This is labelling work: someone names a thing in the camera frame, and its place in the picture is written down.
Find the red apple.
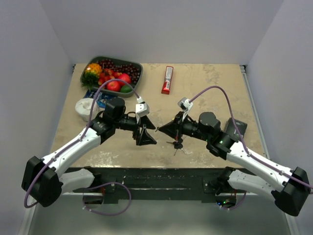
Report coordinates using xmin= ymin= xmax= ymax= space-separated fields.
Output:
xmin=117 ymin=73 xmax=132 ymax=87
xmin=106 ymin=80 xmax=121 ymax=92

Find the green avocado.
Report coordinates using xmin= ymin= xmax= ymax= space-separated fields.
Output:
xmin=120 ymin=85 xmax=133 ymax=93

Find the green black box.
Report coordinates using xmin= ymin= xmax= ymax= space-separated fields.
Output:
xmin=224 ymin=117 xmax=247 ymax=141

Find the orange pineapple toy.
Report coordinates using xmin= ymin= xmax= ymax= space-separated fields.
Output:
xmin=81 ymin=63 xmax=103 ymax=90

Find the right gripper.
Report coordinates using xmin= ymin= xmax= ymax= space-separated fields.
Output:
xmin=159 ymin=111 xmax=211 ymax=142

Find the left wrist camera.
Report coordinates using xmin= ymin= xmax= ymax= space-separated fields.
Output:
xmin=135 ymin=96 xmax=150 ymax=121

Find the white tissue roll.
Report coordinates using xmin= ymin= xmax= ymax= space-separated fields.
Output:
xmin=75 ymin=98 xmax=99 ymax=122

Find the blue card package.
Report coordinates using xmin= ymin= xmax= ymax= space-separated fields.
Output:
xmin=83 ymin=90 xmax=116 ymax=109

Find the dark grape bunch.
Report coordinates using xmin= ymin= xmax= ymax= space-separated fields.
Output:
xmin=97 ymin=58 xmax=142 ymax=84

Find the black base frame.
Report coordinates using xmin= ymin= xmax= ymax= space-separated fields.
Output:
xmin=70 ymin=166 xmax=240 ymax=204

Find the red toothpaste box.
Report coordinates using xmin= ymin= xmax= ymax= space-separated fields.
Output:
xmin=161 ymin=66 xmax=174 ymax=94

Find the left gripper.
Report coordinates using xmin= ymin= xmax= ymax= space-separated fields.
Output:
xmin=114 ymin=113 xmax=157 ymax=145

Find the black key bunch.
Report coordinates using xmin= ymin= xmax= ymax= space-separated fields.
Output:
xmin=167 ymin=139 xmax=186 ymax=156

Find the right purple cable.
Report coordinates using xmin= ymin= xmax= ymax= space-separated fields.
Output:
xmin=189 ymin=86 xmax=313 ymax=189

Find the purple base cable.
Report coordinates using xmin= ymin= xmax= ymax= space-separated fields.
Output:
xmin=82 ymin=180 xmax=134 ymax=216

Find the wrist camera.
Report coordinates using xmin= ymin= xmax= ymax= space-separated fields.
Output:
xmin=178 ymin=97 xmax=193 ymax=115
xmin=135 ymin=96 xmax=150 ymax=121

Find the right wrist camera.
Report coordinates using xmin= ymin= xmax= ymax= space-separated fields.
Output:
xmin=178 ymin=97 xmax=193 ymax=115

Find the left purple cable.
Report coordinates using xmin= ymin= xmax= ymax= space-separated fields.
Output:
xmin=23 ymin=78 xmax=142 ymax=209

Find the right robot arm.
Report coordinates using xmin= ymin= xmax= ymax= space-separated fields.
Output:
xmin=158 ymin=112 xmax=311 ymax=216

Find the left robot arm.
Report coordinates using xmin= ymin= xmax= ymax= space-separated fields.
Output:
xmin=22 ymin=97 xmax=157 ymax=208

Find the green fruit tray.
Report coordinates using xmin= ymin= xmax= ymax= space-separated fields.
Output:
xmin=80 ymin=56 xmax=143 ymax=98

